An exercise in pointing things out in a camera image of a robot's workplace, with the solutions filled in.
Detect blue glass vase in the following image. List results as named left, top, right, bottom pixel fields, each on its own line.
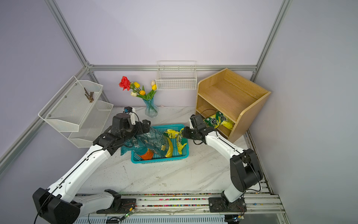
left=143, top=99, right=158, bottom=118

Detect teal plastic basket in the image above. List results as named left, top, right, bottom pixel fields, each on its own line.
left=131, top=124, right=189, bottom=164

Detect large dark green soil bag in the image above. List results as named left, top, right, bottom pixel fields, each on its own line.
left=137, top=127, right=173, bottom=158

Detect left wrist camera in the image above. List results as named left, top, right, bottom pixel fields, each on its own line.
left=123, top=106, right=136, bottom=115

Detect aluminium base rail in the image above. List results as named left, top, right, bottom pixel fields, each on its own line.
left=75, top=192, right=290, bottom=224

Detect teal orange soil bag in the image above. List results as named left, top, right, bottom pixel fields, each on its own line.
left=120, top=138, right=154, bottom=160

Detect yellow green fertilizer bag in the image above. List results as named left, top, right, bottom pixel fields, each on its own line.
left=176, top=128, right=187, bottom=155
left=204, top=111, right=235, bottom=130

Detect yellow green bag top shelf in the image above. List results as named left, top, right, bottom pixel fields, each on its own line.
left=164, top=129, right=180, bottom=139

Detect artificial flower bouquet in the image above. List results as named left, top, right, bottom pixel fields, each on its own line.
left=118, top=76, right=157, bottom=101

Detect white mesh two-tier rack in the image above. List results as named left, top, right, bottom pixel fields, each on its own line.
left=38, top=76, right=113, bottom=148

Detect brown twigs in rack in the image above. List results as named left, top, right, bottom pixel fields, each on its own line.
left=84, top=88, right=94, bottom=103

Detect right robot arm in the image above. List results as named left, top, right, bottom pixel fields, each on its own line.
left=182, top=115, right=263, bottom=204

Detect wooden shelf unit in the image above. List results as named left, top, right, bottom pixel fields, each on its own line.
left=196, top=68, right=271, bottom=143

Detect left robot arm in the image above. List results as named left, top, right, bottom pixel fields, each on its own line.
left=33, top=112, right=151, bottom=224

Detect white wire wall basket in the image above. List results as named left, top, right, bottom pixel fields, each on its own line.
left=155, top=61, right=197, bottom=91

